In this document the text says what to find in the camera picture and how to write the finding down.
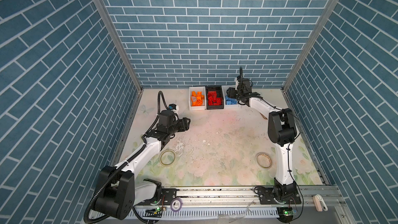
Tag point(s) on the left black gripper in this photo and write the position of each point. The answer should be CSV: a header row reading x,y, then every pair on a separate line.
x,y
183,124

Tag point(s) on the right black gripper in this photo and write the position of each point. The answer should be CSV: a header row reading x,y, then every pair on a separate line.
x,y
231,92

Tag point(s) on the blue lego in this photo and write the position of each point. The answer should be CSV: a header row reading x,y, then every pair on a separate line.
x,y
231,101

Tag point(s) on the red lego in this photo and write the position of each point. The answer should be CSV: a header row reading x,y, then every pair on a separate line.
x,y
213,99

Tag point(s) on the orange long lego chassis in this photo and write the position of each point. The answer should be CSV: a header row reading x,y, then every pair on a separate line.
x,y
197,99

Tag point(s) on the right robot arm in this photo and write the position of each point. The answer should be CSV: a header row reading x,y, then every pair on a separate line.
x,y
281,131

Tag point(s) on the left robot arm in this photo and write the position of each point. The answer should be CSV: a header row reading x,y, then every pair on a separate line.
x,y
116,193

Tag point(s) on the right white bin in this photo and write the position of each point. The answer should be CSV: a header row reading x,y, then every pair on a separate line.
x,y
224,92

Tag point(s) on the white bin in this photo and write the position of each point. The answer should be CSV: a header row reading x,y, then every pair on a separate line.
x,y
224,92
203,92

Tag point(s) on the black middle bin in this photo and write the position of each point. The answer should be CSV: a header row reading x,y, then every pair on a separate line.
x,y
219,91

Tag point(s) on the left white bin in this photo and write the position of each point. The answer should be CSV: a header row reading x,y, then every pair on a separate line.
x,y
203,92

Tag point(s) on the purple tape roll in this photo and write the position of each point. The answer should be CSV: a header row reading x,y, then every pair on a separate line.
x,y
176,205

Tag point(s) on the white pink device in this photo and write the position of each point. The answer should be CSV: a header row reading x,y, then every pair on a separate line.
x,y
319,203

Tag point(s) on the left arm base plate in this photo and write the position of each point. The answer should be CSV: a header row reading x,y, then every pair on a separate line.
x,y
163,197

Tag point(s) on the metal front rail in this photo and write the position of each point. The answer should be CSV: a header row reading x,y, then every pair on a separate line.
x,y
234,203

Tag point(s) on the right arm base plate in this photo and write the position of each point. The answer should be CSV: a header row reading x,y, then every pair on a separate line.
x,y
278,195

